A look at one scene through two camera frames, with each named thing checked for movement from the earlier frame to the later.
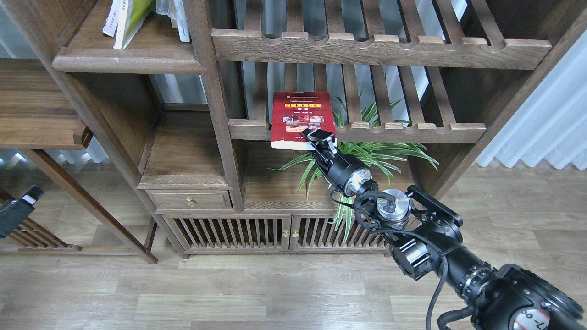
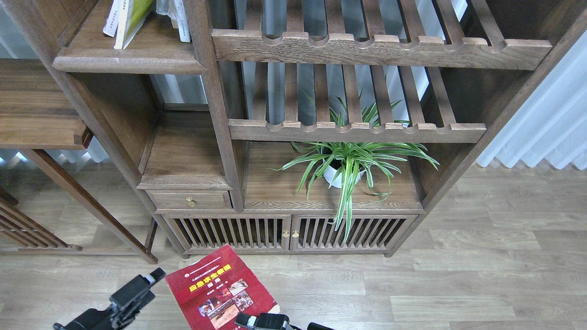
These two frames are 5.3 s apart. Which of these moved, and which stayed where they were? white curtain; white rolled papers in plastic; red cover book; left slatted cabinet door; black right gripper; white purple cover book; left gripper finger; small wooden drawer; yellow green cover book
Moved: black right gripper; red cover book; left gripper finger
Stayed: left slatted cabinet door; white rolled papers in plastic; white curtain; small wooden drawer; yellow green cover book; white purple cover book
